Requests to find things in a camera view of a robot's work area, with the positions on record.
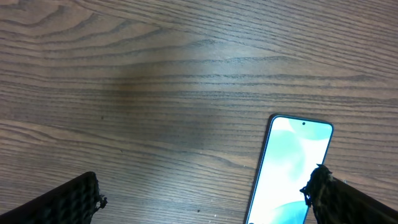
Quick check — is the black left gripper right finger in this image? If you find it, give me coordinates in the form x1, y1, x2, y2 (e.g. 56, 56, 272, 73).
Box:
300, 164, 397, 224

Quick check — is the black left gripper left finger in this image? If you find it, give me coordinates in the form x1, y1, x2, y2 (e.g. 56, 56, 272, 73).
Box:
1, 172, 108, 224

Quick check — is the Galaxy smartphone with teal screen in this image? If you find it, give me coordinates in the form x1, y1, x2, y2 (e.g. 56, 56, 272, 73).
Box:
244, 114, 334, 224

